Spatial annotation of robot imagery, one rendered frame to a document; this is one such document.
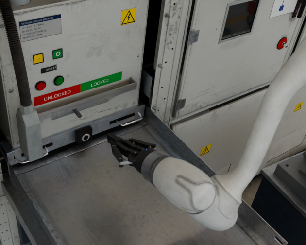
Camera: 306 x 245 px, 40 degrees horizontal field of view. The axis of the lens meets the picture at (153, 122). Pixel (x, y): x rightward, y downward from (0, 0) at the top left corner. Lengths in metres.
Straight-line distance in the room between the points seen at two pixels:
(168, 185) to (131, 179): 0.43
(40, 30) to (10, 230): 0.76
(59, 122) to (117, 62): 0.28
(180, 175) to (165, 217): 0.37
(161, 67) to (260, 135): 0.53
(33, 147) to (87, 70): 0.30
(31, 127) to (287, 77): 0.71
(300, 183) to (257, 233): 0.35
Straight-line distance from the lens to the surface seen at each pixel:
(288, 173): 1.67
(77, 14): 1.26
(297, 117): 2.56
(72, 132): 1.49
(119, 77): 1.46
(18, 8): 1.19
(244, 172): 1.13
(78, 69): 1.35
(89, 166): 1.46
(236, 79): 1.84
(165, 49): 1.46
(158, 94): 1.57
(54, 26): 1.24
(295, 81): 1.05
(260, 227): 1.36
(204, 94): 1.73
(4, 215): 1.58
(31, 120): 1.24
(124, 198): 1.37
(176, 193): 1.00
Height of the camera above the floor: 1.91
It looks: 40 degrees down
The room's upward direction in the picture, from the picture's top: 8 degrees clockwise
